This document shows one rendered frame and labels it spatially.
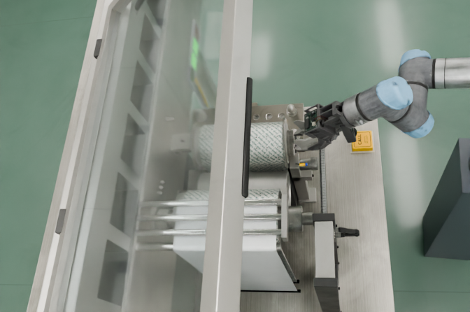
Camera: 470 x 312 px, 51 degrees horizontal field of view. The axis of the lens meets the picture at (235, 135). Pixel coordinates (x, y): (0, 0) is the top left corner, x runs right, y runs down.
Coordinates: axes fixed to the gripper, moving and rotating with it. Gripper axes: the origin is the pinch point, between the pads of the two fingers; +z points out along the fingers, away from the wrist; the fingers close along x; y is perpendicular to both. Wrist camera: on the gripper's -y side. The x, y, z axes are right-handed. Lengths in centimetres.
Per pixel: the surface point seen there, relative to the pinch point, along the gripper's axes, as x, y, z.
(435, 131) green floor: -64, -138, 33
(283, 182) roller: 11.0, 0.4, 6.1
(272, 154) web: 4.5, 6.1, 4.6
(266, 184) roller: 11.3, 3.5, 9.8
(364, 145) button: -14.2, -39.2, 7.1
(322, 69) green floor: -110, -100, 78
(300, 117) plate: -20.9, -17.5, 16.7
